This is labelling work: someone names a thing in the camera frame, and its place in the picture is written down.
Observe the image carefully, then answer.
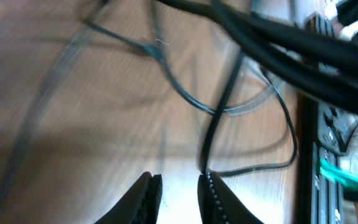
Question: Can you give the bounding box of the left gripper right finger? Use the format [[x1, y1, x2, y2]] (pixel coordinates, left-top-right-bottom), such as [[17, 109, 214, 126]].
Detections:
[[198, 172, 263, 224]]

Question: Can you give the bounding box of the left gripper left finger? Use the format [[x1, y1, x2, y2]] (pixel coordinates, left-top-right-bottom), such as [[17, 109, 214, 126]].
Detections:
[[95, 172, 162, 224]]

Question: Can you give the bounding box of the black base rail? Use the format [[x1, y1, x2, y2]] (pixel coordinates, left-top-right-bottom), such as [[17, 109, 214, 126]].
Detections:
[[298, 12, 346, 224]]

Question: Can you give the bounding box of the green clamp handle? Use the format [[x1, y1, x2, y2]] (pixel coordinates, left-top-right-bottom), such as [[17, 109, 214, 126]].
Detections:
[[319, 159, 358, 192]]

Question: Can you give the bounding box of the left camera black cable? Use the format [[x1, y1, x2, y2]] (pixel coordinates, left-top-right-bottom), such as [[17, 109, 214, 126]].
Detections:
[[157, 0, 358, 121]]

